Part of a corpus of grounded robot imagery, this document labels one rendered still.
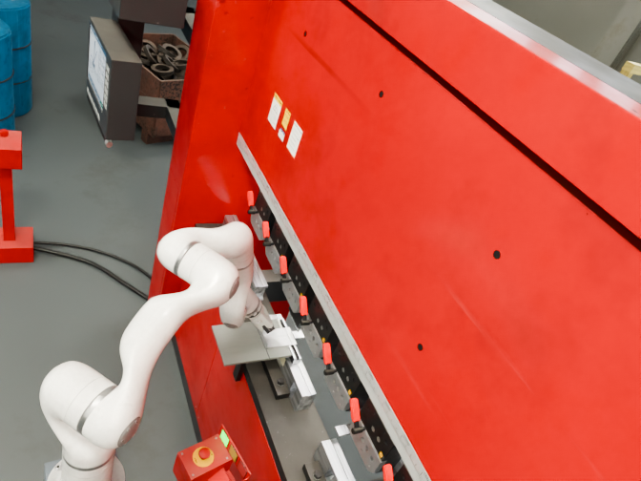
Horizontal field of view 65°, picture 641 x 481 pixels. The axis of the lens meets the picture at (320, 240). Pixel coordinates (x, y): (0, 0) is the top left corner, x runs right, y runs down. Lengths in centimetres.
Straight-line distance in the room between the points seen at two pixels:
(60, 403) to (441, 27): 116
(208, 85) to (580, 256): 164
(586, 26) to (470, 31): 709
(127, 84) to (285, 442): 152
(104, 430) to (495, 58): 110
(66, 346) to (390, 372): 213
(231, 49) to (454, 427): 160
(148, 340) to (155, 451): 161
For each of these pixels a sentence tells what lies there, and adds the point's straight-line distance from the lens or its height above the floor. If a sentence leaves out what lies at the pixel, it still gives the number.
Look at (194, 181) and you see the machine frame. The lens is 244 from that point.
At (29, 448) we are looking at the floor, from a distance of 282.
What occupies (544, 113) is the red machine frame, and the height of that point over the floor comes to 223.
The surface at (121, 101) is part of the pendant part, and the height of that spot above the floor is 143.
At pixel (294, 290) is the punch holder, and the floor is 124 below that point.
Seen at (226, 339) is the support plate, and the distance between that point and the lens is 193.
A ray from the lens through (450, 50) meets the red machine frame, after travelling 121.
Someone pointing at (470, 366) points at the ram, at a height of 172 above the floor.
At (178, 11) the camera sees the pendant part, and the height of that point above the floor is 181.
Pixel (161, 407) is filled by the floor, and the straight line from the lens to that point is 292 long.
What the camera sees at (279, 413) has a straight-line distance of 194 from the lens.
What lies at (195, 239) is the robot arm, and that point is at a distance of 131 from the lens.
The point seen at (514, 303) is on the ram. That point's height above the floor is 191.
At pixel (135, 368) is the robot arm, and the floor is 147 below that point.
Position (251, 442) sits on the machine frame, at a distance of 208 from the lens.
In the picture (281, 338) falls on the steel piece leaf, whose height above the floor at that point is 100.
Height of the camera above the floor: 245
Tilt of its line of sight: 35 degrees down
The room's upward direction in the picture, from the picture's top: 22 degrees clockwise
